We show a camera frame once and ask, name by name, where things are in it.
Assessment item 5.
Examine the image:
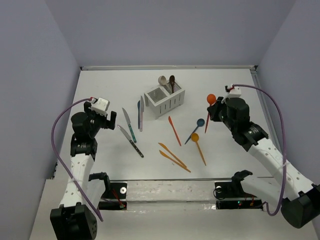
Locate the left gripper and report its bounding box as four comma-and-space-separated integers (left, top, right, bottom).
83, 101, 116, 138

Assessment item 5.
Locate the orange-red plastic spoon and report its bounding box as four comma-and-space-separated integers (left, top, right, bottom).
204, 93, 217, 134

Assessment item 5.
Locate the blue plastic spoon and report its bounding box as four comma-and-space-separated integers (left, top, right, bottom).
184, 118, 205, 145

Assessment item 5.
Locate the blue plastic knife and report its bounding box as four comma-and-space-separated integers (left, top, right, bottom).
137, 100, 141, 130

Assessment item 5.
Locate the dark brown wooden spoon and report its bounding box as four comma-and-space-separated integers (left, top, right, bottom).
169, 75, 175, 94

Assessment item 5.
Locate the beige long spoon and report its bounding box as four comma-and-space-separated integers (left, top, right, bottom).
158, 75, 172, 94

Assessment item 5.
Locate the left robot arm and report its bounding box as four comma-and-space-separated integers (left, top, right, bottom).
50, 97, 117, 240

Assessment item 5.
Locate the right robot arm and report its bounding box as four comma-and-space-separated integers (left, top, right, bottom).
207, 97, 320, 229

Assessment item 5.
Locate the pink plastic knife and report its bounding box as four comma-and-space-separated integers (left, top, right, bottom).
139, 95, 145, 132

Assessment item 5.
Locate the orange-red plastic knife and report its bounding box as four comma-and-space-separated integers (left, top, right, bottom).
168, 116, 182, 147

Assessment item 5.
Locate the white two-compartment utensil caddy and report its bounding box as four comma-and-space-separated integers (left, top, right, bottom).
144, 80, 185, 119

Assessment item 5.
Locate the yellow plastic knife upper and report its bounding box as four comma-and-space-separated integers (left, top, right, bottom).
158, 142, 187, 168

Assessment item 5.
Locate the yellow plastic knife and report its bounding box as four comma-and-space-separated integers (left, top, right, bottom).
159, 150, 191, 173
158, 142, 187, 168

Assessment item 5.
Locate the yellow plastic knife lower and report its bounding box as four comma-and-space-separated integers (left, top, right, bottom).
159, 150, 191, 173

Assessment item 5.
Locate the metal knife teal handle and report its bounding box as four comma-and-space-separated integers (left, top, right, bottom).
122, 108, 137, 143

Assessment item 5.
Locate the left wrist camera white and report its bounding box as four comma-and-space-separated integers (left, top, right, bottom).
90, 97, 110, 117

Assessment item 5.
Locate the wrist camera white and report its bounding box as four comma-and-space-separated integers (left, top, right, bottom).
90, 97, 110, 117
225, 84, 242, 98

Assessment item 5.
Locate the metal knife black handle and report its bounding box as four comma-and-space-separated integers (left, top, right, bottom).
117, 124, 144, 158

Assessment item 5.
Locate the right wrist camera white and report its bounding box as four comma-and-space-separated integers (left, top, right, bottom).
225, 84, 242, 98

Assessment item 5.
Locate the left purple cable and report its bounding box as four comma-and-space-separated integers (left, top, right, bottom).
50, 97, 105, 223

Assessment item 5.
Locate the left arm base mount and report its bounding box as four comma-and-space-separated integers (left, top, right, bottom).
98, 181, 128, 211

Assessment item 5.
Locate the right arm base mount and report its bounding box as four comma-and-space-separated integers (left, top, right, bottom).
213, 181, 264, 210

